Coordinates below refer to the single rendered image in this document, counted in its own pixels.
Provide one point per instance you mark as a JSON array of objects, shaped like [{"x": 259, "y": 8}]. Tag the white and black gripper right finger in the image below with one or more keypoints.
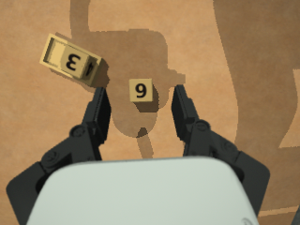
[{"x": 200, "y": 140}]

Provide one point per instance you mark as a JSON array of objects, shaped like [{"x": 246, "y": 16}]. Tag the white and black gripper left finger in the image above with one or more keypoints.
[{"x": 23, "y": 190}]

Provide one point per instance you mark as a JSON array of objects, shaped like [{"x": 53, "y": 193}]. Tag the tan wooden number cube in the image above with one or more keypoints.
[
  {"x": 76, "y": 63},
  {"x": 141, "y": 90}
]

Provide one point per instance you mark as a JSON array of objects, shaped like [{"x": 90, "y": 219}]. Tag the tan wooden calendar tray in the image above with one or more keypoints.
[{"x": 52, "y": 54}]

